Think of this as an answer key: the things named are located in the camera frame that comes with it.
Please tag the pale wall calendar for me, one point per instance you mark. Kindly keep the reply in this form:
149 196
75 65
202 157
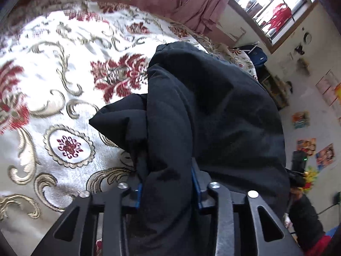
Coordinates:
328 86

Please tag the white rack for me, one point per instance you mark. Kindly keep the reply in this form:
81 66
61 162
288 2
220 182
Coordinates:
251 45

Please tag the floral bedspread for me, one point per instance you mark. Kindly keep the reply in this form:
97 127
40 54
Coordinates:
53 85

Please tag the yellow flower wall sticker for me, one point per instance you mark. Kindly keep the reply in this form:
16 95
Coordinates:
310 177

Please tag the wooden framed window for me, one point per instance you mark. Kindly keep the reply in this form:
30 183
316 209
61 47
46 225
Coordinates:
269 46

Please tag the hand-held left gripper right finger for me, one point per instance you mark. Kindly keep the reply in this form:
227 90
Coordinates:
197 192

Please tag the pink curtain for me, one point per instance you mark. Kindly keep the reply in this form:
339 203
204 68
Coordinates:
197 2

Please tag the red hanging garment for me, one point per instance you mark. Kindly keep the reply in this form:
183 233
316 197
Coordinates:
279 16

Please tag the blue bag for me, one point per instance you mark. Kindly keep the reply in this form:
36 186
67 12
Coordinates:
258 56

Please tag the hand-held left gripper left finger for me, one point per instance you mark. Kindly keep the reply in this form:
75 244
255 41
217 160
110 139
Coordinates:
138 194

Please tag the wooden shelf unit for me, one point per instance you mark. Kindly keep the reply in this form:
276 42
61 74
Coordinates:
275 89

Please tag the person's right forearm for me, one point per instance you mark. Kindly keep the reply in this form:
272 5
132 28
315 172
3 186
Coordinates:
303 216

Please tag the colourful wall poster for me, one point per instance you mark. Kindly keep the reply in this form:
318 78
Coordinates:
306 146
300 119
325 154

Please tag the person's red clothing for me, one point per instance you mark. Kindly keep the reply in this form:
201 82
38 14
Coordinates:
321 244

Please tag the black padded jacket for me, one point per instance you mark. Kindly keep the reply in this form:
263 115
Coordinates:
213 112

